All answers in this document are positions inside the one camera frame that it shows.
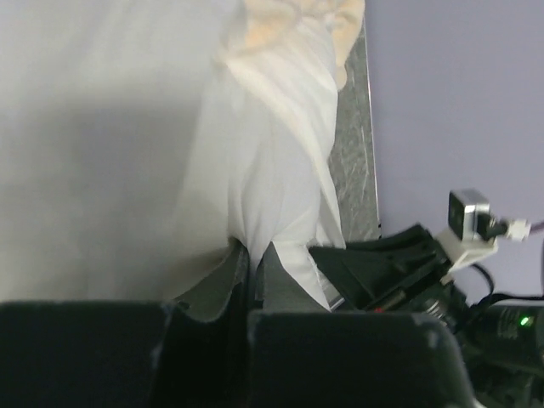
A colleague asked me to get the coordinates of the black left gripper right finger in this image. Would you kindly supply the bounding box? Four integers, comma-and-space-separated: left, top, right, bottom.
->
248, 248, 475, 407

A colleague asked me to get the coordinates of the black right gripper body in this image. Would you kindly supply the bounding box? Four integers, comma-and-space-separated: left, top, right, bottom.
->
309, 224, 459, 323

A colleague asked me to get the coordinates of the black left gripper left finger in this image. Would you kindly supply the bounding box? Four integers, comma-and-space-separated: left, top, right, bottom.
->
1, 243, 249, 407

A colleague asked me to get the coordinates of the white pillow with cream ruffle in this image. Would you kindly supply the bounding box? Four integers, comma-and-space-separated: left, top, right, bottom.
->
1, 1, 366, 309

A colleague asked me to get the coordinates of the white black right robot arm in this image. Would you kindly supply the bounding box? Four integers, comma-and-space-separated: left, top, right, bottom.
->
309, 224, 543, 407

